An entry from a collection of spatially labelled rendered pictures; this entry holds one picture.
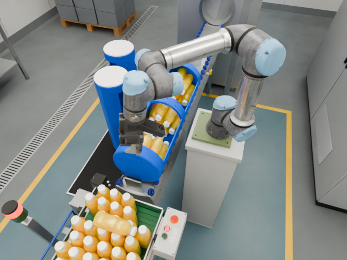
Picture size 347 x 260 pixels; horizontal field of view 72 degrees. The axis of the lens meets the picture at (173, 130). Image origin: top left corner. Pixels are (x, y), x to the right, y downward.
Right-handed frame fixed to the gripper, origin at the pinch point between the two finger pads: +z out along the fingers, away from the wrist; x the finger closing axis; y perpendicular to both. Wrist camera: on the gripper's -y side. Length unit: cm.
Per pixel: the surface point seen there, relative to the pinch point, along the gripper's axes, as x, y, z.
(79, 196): -20, 31, 64
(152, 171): -12.4, -9.9, 32.8
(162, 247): 25.5, -9.1, 35.9
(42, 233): 2, 47, 58
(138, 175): -17.3, -3.7, 43.1
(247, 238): 2, -101, 133
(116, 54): -142, 2, 38
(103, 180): -19, 16, 48
